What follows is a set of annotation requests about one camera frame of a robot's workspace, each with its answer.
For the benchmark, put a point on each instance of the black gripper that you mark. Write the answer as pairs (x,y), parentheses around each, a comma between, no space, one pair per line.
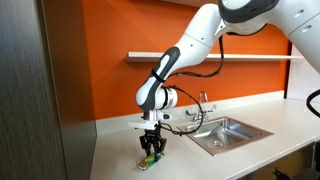
(152,136)

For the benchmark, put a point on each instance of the green granola bar packet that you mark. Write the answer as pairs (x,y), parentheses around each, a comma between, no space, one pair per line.
(145,163)

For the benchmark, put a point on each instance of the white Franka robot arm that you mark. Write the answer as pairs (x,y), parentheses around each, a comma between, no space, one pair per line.
(200,36)

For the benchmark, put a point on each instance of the stainless steel sink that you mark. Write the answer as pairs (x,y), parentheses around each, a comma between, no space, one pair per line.
(233,131)

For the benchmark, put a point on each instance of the dark wood cabinet panel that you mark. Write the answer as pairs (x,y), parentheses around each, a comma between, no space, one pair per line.
(33,100)

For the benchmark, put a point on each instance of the white board panel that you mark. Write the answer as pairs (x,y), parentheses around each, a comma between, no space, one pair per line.
(300,86)

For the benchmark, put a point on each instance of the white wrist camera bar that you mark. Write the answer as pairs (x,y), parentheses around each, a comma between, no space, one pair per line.
(141,125)

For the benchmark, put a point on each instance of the white wall shelf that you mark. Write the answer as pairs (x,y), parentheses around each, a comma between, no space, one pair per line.
(143,57)

